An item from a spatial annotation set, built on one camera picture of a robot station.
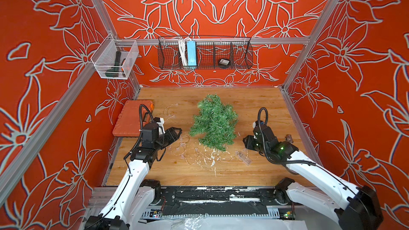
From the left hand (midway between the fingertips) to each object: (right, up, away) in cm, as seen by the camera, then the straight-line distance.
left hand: (178, 130), depth 80 cm
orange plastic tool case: (-34, +5, +24) cm, 42 cm away
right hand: (+33, -5, +1) cm, 33 cm away
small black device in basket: (+26, +40, +16) cm, 50 cm away
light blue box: (+6, +41, +10) cm, 42 cm away
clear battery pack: (+35, -15, +5) cm, 38 cm away
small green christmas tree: (+18, +6, -13) cm, 23 cm away
